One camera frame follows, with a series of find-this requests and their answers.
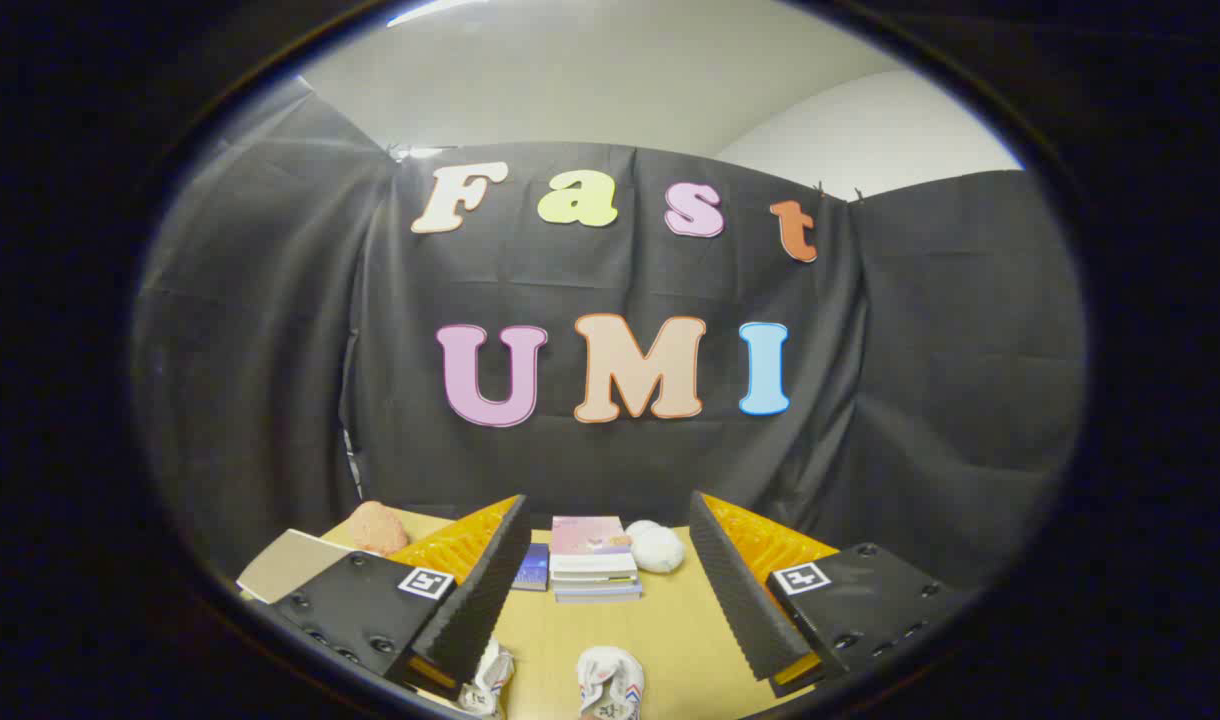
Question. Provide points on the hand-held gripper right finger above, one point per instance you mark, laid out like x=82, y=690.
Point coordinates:
x=735, y=600

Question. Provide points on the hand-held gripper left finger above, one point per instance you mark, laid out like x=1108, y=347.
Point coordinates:
x=480, y=600

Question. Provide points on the white canvas shoe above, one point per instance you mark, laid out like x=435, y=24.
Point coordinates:
x=490, y=685
x=610, y=685

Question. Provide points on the beige fabric storage box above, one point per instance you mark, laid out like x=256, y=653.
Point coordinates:
x=290, y=565

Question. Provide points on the white plush ball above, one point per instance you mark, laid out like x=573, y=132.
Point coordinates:
x=658, y=550

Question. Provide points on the white cover book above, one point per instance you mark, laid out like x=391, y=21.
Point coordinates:
x=592, y=567

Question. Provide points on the pale blue cover book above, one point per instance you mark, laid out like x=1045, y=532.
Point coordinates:
x=598, y=592

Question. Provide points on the pink cover book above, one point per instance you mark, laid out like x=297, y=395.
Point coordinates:
x=588, y=535

